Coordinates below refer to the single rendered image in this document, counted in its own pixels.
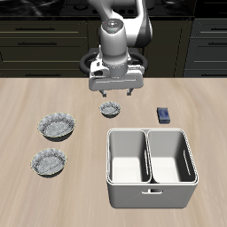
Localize small fluted grey bowl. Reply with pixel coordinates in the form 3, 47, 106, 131
98, 100, 122, 119

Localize dark kitchen cupboards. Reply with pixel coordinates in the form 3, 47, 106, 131
0, 0, 227, 79

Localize small dark blue box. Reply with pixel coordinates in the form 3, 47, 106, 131
156, 106, 171, 125

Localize medium fluted grey bowl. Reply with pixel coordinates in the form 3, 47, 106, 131
30, 147, 68, 178

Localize large fluted grey bowl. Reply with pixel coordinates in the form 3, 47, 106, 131
36, 111, 77, 142

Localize white two-bin basket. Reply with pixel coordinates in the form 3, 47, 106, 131
106, 127, 200, 210

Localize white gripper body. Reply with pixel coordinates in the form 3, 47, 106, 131
88, 66, 145, 92

